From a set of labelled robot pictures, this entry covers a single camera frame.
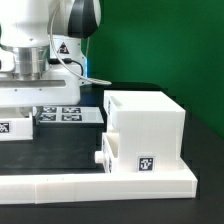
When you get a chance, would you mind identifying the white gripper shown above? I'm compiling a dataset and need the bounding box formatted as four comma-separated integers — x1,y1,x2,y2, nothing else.
0,66,80,108

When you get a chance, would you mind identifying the white drawer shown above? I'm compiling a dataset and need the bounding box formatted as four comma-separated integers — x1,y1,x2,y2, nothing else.
0,114,33,141
94,132,119,173

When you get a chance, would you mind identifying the white drawer cabinet box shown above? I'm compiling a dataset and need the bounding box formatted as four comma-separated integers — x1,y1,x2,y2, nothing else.
103,90,185,173

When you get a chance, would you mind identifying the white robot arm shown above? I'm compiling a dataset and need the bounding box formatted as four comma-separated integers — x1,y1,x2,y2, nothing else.
0,0,101,108

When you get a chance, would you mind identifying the fiducial marker sheet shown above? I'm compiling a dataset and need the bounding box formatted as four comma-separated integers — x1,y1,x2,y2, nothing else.
39,106,104,124

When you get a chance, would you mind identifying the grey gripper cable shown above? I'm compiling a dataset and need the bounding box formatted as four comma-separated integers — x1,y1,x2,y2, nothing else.
48,6,113,87

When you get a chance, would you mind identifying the white L-shaped fence wall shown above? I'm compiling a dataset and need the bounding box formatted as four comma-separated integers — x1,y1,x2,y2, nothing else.
0,155,198,205

